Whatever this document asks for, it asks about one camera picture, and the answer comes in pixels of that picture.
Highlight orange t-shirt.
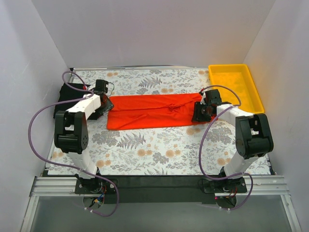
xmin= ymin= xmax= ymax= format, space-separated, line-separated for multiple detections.
xmin=107 ymin=92 xmax=218 ymax=131

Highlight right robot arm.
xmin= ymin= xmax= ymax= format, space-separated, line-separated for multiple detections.
xmin=192 ymin=85 xmax=274 ymax=193

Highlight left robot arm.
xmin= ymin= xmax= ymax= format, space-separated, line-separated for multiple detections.
xmin=54 ymin=80 xmax=113 ymax=193

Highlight yellow plastic bin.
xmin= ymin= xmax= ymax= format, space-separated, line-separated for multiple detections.
xmin=208 ymin=64 xmax=265 ymax=114

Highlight floral patterned table mat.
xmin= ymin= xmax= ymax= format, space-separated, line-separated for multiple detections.
xmin=47 ymin=69 xmax=275 ymax=176

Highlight folded black t-shirt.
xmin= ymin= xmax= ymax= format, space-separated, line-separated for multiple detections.
xmin=53 ymin=84 xmax=104 ymax=120

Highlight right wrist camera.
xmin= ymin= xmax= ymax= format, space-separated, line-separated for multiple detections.
xmin=199 ymin=91 xmax=207 ymax=105

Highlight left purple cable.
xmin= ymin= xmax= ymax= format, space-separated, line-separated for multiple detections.
xmin=28 ymin=70 xmax=120 ymax=217

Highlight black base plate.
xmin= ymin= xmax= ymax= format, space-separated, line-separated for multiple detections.
xmin=74 ymin=175 xmax=249 ymax=207

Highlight aluminium frame rail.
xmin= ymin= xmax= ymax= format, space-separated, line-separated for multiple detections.
xmin=28 ymin=175 xmax=301 ymax=232

